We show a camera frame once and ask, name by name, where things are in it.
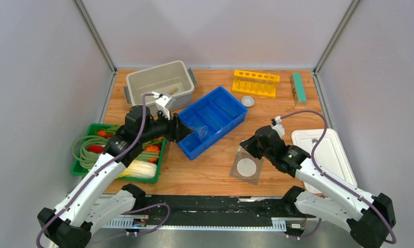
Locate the blue divided plastic tray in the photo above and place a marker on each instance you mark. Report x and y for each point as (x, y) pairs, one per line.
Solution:
(206, 112)

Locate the green plastic vegetable tray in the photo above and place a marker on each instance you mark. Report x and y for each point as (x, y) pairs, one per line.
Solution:
(99, 130)

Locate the yellow test tube rack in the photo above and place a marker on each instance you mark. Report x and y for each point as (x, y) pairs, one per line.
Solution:
(252, 83)

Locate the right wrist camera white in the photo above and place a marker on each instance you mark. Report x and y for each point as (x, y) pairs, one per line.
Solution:
(277, 126)

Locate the small orange carrot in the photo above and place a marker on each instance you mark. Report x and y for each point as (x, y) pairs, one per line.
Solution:
(153, 160)

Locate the grey plastic tub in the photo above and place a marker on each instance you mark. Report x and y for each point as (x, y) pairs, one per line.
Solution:
(162, 79)

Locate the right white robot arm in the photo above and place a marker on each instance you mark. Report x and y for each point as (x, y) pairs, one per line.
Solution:
(368, 218)

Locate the green and gold box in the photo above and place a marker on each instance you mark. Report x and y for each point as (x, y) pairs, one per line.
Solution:
(298, 91)

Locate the clear glass test tube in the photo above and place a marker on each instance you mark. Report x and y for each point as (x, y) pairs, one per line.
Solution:
(271, 84)

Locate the white evaporating dish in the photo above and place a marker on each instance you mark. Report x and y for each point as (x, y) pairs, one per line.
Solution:
(247, 101)

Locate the wire gauze with ceramic centre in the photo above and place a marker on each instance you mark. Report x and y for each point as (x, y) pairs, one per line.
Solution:
(246, 168)

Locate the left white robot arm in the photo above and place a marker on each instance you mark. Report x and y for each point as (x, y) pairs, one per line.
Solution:
(74, 221)

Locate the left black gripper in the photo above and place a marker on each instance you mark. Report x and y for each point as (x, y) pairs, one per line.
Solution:
(176, 130)

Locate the yellow napa cabbage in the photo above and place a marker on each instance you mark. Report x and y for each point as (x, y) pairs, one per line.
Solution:
(140, 169)

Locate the white tray lid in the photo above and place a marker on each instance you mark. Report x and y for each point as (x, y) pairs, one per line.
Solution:
(329, 153)

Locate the red chilli pepper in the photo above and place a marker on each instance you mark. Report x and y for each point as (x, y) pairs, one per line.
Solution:
(95, 149)

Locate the wooden test tube clamp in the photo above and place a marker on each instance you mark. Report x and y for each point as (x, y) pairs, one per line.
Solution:
(173, 91)

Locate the green long beans bundle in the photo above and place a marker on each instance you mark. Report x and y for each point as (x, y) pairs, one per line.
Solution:
(87, 159)

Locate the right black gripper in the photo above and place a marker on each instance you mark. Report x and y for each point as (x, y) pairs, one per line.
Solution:
(249, 145)

